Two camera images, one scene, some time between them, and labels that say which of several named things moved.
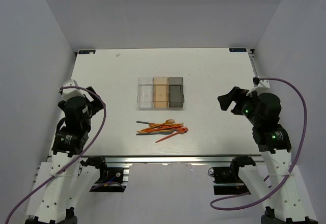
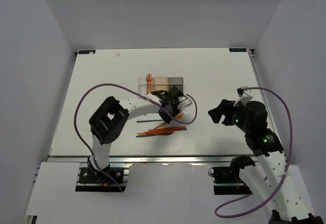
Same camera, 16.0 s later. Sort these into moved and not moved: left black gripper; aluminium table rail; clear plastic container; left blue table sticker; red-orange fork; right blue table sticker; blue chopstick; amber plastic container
Moved: blue chopstick; red-orange fork; left black gripper
Not moved: right blue table sticker; aluminium table rail; left blue table sticker; amber plastic container; clear plastic container
